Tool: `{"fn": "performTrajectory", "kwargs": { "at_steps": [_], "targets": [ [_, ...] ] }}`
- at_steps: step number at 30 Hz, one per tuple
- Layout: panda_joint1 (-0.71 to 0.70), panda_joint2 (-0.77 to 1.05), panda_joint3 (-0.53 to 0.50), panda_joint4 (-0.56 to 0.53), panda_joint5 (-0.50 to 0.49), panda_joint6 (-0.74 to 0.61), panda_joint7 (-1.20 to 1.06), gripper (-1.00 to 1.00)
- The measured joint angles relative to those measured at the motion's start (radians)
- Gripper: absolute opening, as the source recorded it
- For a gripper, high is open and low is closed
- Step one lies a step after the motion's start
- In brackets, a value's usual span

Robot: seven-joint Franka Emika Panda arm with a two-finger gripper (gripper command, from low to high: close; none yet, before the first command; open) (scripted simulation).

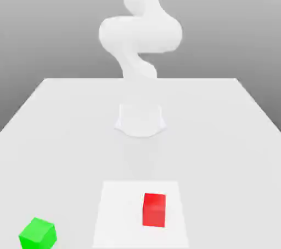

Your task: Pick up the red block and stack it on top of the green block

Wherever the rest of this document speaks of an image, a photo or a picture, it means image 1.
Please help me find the small green cube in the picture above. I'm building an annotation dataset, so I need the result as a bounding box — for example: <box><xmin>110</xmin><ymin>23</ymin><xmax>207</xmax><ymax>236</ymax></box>
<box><xmin>18</xmin><ymin>217</ymin><xmax>58</xmax><ymax>249</ymax></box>

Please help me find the small red cube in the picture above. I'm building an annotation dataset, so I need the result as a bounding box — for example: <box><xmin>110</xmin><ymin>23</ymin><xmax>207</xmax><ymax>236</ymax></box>
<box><xmin>142</xmin><ymin>193</ymin><xmax>167</xmax><ymax>228</ymax></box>

